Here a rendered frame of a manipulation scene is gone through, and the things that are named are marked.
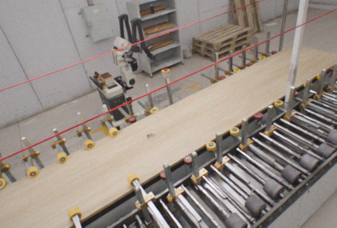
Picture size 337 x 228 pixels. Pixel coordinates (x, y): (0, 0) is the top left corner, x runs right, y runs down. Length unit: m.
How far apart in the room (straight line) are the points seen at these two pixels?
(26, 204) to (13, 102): 3.18
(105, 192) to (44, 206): 0.45
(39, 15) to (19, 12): 0.30
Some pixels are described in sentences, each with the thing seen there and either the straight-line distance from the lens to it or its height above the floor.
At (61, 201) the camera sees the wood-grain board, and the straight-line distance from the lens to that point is 2.07.
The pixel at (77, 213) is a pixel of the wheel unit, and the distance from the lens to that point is 1.86.
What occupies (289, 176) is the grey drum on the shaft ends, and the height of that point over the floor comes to 0.83.
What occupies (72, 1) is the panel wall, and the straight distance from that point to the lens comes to 4.86.
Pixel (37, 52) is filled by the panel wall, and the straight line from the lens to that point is 4.89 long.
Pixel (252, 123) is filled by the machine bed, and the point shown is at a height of 0.78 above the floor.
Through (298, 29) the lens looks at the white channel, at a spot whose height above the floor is 1.62.
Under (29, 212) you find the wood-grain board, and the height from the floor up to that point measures 0.90.
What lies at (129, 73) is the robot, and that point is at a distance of 3.58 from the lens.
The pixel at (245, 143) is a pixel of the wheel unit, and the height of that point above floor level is 0.88.
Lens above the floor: 2.36
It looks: 33 degrees down
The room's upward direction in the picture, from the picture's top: 10 degrees counter-clockwise
